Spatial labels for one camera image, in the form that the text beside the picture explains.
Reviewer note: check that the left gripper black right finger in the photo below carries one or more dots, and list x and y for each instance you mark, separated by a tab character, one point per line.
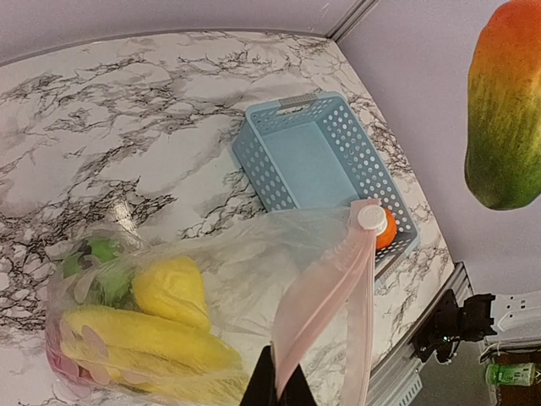
297	391

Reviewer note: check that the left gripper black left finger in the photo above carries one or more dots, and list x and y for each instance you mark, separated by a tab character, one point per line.
261	390

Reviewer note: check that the clear zip top bag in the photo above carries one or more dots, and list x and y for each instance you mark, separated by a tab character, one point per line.
299	280

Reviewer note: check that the yellow bell pepper toy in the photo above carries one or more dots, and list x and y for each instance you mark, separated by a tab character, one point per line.
173	289

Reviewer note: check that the yellow banana toy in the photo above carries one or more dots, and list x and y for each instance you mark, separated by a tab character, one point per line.
146	353

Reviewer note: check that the orange toy fruit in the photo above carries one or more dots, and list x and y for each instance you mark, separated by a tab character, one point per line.
387	237

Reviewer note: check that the green watermelon toy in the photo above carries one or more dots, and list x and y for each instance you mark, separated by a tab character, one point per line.
99	278

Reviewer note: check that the green orange mango toy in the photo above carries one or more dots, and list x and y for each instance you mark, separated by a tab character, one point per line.
502	161

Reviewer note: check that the green bottle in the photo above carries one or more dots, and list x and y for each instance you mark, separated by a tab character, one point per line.
519	375

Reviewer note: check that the grey plastic basket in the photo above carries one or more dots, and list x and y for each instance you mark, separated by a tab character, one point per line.
311	151

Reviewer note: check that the aluminium front rail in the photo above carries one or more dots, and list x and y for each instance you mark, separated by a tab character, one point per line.
396	379

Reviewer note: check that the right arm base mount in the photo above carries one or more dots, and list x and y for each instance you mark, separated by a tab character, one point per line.
449	324

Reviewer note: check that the right aluminium frame post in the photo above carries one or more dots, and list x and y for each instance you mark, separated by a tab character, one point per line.
357	12

